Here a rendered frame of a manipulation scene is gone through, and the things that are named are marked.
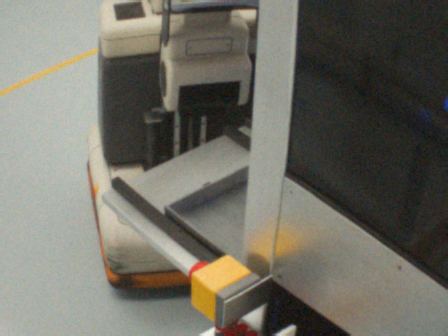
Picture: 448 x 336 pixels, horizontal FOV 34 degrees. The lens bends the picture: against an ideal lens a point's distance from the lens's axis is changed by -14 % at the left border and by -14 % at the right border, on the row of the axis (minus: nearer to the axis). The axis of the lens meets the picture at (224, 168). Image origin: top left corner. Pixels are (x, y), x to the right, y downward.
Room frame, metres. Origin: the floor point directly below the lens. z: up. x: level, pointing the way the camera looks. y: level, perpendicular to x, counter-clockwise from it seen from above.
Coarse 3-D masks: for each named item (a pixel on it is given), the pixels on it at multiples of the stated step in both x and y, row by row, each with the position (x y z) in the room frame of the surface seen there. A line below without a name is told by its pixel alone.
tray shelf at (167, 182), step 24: (216, 144) 1.38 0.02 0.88; (168, 168) 1.29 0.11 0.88; (192, 168) 1.29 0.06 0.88; (216, 168) 1.30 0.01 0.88; (144, 192) 1.21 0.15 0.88; (168, 192) 1.22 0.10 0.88; (120, 216) 1.15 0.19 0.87; (144, 216) 1.14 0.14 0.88; (168, 240) 1.08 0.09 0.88; (192, 264) 1.02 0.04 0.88
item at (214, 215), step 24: (240, 168) 1.25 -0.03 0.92; (192, 192) 1.18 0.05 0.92; (216, 192) 1.21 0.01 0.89; (240, 192) 1.23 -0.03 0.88; (168, 216) 1.12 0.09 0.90; (192, 216) 1.15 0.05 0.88; (216, 216) 1.15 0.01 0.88; (240, 216) 1.16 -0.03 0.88; (216, 240) 1.09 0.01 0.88; (240, 240) 1.09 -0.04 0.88
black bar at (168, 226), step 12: (120, 180) 1.22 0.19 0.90; (120, 192) 1.20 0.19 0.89; (132, 192) 1.18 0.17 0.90; (132, 204) 1.17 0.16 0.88; (144, 204) 1.15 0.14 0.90; (156, 216) 1.12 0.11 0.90; (168, 228) 1.09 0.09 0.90; (180, 228) 1.09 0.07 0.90; (180, 240) 1.07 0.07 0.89; (192, 240) 1.06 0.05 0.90; (192, 252) 1.04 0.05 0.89; (204, 252) 1.03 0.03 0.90
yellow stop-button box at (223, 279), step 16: (224, 256) 0.88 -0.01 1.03; (208, 272) 0.84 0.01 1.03; (224, 272) 0.85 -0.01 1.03; (240, 272) 0.85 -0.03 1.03; (192, 288) 0.84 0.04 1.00; (208, 288) 0.81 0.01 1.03; (224, 288) 0.81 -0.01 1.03; (240, 288) 0.81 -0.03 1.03; (192, 304) 0.84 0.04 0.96; (208, 304) 0.81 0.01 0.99
